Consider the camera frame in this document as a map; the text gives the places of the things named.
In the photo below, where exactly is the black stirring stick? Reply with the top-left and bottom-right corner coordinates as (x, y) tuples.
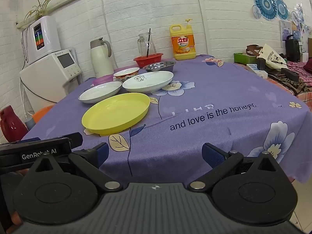
(146, 28), (151, 58)

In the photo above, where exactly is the yellow dish soap bottle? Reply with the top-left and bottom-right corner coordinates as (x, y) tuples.
(170, 18), (197, 61)

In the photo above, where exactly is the dark red vase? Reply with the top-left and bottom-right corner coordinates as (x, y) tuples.
(0, 105), (28, 143)

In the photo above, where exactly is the white bowl with red pattern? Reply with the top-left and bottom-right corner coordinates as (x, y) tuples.
(113, 67), (140, 83)

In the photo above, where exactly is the clear glass pitcher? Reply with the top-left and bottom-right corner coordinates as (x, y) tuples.
(137, 33), (157, 56)

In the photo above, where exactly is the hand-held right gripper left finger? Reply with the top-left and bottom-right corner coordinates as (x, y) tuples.
(29, 142), (123, 192)

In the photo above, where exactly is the green potted plant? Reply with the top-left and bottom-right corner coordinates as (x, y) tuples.
(24, 0), (59, 21)

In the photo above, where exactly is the beige wall duct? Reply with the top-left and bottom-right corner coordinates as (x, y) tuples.
(16, 0), (137, 29)

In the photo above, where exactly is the white water purifier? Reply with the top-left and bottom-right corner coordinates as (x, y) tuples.
(21, 16), (61, 65)

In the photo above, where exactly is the white power strip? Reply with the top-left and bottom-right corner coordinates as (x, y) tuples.
(246, 64), (268, 79)

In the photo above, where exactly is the pink plastic plate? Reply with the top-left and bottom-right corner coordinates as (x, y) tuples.
(92, 74), (115, 86)

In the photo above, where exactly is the black rectangular case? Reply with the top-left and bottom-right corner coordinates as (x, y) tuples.
(280, 67), (300, 82)

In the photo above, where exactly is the white countertop appliance with screen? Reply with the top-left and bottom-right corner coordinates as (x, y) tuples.
(19, 49), (83, 112)

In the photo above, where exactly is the cream printed tote bag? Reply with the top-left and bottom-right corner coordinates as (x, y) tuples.
(258, 44), (288, 70)

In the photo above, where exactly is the large blue paper fan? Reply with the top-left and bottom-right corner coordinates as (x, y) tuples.
(253, 0), (279, 20)

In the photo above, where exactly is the orange stool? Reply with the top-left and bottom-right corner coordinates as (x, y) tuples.
(32, 105), (55, 124)

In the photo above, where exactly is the plaid blanket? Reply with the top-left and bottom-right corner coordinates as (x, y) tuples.
(234, 62), (312, 101)

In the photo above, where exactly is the wall poster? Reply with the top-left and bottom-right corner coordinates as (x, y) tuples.
(280, 20), (292, 48)

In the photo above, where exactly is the red plastic basket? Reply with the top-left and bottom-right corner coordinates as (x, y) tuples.
(134, 53), (163, 68)

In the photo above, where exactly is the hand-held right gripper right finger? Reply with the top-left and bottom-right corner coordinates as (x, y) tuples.
(188, 143), (283, 192)

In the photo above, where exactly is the white plate with flower print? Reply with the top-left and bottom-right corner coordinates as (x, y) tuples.
(122, 71), (174, 94)

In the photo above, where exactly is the black speaker box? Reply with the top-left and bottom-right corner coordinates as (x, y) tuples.
(285, 34), (301, 63)

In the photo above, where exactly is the white thermos jug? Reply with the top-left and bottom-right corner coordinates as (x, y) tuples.
(90, 37), (115, 79)

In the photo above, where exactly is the purple floral tablecloth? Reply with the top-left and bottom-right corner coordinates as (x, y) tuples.
(21, 54), (312, 184)

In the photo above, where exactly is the medium blue paper fan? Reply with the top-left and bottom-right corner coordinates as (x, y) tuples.
(275, 0), (291, 21)

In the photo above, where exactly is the yellow plastic plate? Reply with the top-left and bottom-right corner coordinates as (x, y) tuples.
(82, 93), (151, 136)

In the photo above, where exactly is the stainless steel bowl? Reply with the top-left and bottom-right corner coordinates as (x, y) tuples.
(143, 61), (176, 73)

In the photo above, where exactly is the brown leather bag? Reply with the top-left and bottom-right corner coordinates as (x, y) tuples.
(246, 44), (264, 57)

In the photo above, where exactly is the plain white plate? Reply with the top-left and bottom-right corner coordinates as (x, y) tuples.
(78, 80), (123, 104)

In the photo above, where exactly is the green box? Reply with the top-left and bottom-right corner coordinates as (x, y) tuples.
(234, 52), (259, 65)

